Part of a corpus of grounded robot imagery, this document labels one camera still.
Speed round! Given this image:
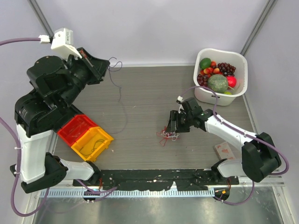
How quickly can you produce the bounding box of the black plastic bin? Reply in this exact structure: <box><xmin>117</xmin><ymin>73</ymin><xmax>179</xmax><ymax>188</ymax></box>
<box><xmin>70</xmin><ymin>105</ymin><xmax>84</xmax><ymax>117</ymax></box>

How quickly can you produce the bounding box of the black thin cable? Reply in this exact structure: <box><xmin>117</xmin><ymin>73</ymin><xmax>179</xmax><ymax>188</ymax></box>
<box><xmin>79</xmin><ymin>139</ymin><xmax>106</xmax><ymax>154</ymax></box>

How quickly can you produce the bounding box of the white slotted cable duct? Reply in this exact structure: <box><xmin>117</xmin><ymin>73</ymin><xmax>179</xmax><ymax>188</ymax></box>
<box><xmin>47</xmin><ymin>188</ymin><xmax>215</xmax><ymax>198</ymax></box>

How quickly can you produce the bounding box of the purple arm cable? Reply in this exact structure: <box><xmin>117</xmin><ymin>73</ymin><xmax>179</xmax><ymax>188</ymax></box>
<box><xmin>181</xmin><ymin>85</ymin><xmax>290</xmax><ymax>206</ymax></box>
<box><xmin>0</xmin><ymin>37</ymin><xmax>52</xmax><ymax>217</ymax></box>

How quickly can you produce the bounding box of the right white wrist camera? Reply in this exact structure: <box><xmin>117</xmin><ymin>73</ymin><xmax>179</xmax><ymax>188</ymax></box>
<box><xmin>176</xmin><ymin>96</ymin><xmax>185</xmax><ymax>113</ymax></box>

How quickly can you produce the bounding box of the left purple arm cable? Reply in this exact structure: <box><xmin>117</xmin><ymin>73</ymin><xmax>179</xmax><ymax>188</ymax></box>
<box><xmin>0</xmin><ymin>37</ymin><xmax>52</xmax><ymax>217</ymax></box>

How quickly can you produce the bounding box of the red plastic bin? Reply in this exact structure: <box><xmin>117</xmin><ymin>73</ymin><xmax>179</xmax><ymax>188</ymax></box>
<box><xmin>57</xmin><ymin>114</ymin><xmax>98</xmax><ymax>147</ymax></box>

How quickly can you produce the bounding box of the stained grey sponge block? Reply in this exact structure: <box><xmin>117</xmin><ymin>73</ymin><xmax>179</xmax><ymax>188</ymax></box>
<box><xmin>213</xmin><ymin>141</ymin><xmax>236</xmax><ymax>160</ymax></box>

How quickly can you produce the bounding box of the yellow plastic bin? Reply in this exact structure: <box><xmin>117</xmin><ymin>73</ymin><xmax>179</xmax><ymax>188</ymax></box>
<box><xmin>71</xmin><ymin>126</ymin><xmax>114</xmax><ymax>162</ymax></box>

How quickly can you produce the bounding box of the coloured cable bundle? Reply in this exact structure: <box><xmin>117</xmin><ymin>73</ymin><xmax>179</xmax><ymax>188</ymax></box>
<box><xmin>156</xmin><ymin>126</ymin><xmax>181</xmax><ymax>147</ymax></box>

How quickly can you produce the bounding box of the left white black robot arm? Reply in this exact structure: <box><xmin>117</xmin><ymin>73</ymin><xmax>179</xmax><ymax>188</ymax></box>
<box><xmin>10</xmin><ymin>48</ymin><xmax>110</xmax><ymax>193</ymax></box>

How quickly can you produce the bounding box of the green lime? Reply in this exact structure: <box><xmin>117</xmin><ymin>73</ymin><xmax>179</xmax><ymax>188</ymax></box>
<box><xmin>199</xmin><ymin>58</ymin><xmax>212</xmax><ymax>70</ymax></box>

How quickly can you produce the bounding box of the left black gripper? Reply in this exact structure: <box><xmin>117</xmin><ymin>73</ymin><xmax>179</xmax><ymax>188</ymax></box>
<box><xmin>59</xmin><ymin>47</ymin><xmax>111</xmax><ymax>109</ymax></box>

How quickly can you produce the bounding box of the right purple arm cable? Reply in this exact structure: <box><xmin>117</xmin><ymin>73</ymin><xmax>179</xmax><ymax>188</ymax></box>
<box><xmin>181</xmin><ymin>85</ymin><xmax>290</xmax><ymax>206</ymax></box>

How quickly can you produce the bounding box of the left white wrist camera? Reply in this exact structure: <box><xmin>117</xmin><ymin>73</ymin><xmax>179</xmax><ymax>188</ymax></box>
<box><xmin>39</xmin><ymin>28</ymin><xmax>82</xmax><ymax>59</ymax></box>

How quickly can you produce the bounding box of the dark grape cluster left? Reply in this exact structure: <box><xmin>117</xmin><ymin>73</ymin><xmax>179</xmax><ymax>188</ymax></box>
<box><xmin>197</xmin><ymin>74</ymin><xmax>210</xmax><ymax>87</ymax></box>

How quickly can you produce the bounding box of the dark red grape bunch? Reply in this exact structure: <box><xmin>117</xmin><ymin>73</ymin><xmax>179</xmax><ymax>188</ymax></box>
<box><xmin>217</xmin><ymin>63</ymin><xmax>236</xmax><ymax>77</ymax></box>

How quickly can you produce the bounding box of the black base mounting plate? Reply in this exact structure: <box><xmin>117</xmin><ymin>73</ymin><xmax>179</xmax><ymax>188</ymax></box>
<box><xmin>84</xmin><ymin>169</ymin><xmax>239</xmax><ymax>191</ymax></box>

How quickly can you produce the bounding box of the dark purple thin cable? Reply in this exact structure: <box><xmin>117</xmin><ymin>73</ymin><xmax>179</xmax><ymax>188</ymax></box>
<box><xmin>107</xmin><ymin>56</ymin><xmax>128</xmax><ymax>134</ymax></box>

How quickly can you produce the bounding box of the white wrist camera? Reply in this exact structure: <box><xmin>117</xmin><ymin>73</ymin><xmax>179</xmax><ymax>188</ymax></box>
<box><xmin>176</xmin><ymin>96</ymin><xmax>185</xmax><ymax>113</ymax></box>
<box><xmin>39</xmin><ymin>28</ymin><xmax>82</xmax><ymax>59</ymax></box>

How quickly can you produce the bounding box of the red pink apple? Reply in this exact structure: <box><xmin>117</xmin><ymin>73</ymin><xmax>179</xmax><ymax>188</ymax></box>
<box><xmin>227</xmin><ymin>76</ymin><xmax>237</xmax><ymax>88</ymax></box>

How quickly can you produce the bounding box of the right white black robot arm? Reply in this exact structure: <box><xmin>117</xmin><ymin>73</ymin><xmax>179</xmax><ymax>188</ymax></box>
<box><xmin>166</xmin><ymin>98</ymin><xmax>282</xmax><ymax>184</ymax></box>

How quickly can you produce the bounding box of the green netted melon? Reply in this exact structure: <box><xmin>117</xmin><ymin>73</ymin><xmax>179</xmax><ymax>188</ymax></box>
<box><xmin>208</xmin><ymin>74</ymin><xmax>228</xmax><ymax>93</ymax></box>

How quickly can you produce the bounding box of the white plastic basket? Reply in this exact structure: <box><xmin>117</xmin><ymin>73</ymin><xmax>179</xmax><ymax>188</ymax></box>
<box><xmin>193</xmin><ymin>48</ymin><xmax>248</xmax><ymax>106</ymax></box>

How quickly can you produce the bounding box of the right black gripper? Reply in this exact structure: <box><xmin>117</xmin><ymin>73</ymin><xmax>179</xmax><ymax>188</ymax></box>
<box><xmin>166</xmin><ymin>110</ymin><xmax>193</xmax><ymax>133</ymax></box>

